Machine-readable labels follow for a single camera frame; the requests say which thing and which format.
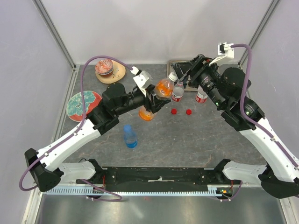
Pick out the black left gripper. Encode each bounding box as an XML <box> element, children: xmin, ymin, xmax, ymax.
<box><xmin>115</xmin><ymin>84</ymin><xmax>171</xmax><ymax>116</ymax></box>

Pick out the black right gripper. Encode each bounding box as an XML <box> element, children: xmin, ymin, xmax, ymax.
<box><xmin>171</xmin><ymin>53</ymin><xmax>227</xmax><ymax>108</ymax></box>

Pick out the orange drink bottle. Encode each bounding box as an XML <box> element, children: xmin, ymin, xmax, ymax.
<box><xmin>139</xmin><ymin>72</ymin><xmax>177</xmax><ymax>121</ymax></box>

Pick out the clear bottle red cap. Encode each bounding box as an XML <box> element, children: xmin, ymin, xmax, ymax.
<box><xmin>171</xmin><ymin>81</ymin><xmax>184</xmax><ymax>102</ymax></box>

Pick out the clear bottle red label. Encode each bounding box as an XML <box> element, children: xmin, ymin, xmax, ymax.
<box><xmin>196</xmin><ymin>86</ymin><xmax>208</xmax><ymax>104</ymax></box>

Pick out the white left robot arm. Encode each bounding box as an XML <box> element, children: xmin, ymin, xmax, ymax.
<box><xmin>25</xmin><ymin>83</ymin><xmax>171</xmax><ymax>192</ymax></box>

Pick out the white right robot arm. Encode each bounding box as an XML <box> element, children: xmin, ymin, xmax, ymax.
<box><xmin>170</xmin><ymin>55</ymin><xmax>299</xmax><ymax>199</ymax></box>

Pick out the white orange-bottle cap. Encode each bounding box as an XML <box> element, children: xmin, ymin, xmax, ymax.
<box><xmin>168</xmin><ymin>72</ymin><xmax>177</xmax><ymax>82</ymax></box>

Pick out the blue water bottle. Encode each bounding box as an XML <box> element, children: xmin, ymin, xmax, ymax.
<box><xmin>123</xmin><ymin>125</ymin><xmax>138</xmax><ymax>149</ymax></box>

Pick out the silver metal tray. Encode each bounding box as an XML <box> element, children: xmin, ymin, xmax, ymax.
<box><xmin>167</xmin><ymin>60</ymin><xmax>197</xmax><ymax>91</ymax></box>

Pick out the beige floral plate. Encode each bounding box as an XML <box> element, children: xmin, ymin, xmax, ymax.
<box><xmin>95</xmin><ymin>60</ymin><xmax>126</xmax><ymax>84</ymax></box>

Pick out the red patterned bowl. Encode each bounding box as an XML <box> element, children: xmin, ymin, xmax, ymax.
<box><xmin>95</xmin><ymin>58</ymin><xmax>114</xmax><ymax>77</ymax></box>

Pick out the teal red floral plate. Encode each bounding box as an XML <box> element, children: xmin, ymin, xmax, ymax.
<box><xmin>66</xmin><ymin>91</ymin><xmax>102</xmax><ymax>122</ymax></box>

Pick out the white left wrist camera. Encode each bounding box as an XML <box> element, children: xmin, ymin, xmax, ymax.
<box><xmin>131</xmin><ymin>66</ymin><xmax>152</xmax><ymax>97</ymax></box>

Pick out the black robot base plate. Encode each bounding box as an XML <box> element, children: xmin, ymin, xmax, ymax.
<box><xmin>88</xmin><ymin>167</ymin><xmax>240</xmax><ymax>192</ymax></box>

